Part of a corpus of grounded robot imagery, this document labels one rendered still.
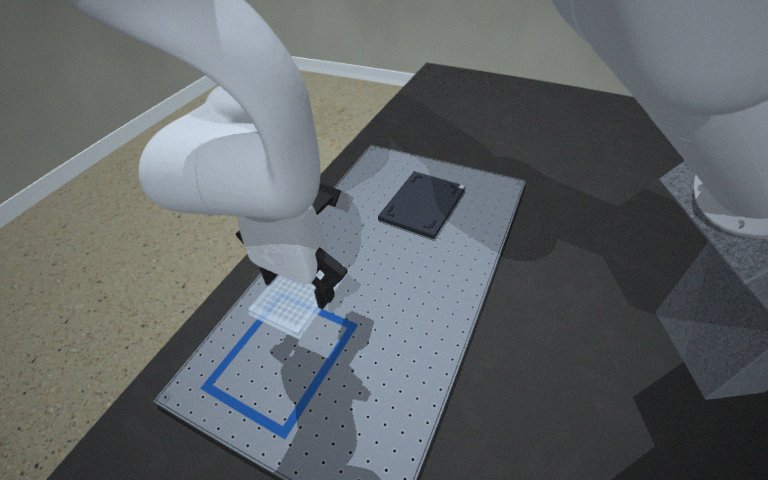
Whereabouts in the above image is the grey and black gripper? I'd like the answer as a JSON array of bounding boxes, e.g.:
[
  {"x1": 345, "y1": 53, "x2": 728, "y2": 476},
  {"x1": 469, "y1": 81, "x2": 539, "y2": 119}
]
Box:
[{"x1": 236, "y1": 205, "x2": 348, "y2": 310}]

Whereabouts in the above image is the blue taped rectangular outline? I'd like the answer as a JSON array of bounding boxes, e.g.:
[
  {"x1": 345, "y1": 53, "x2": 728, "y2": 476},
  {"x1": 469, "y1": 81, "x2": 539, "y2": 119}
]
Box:
[{"x1": 200, "y1": 310, "x2": 358, "y2": 439}]

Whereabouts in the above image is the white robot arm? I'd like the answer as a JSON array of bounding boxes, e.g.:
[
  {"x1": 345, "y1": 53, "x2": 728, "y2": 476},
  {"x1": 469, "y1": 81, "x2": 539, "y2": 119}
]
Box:
[{"x1": 67, "y1": 0, "x2": 768, "y2": 239}]

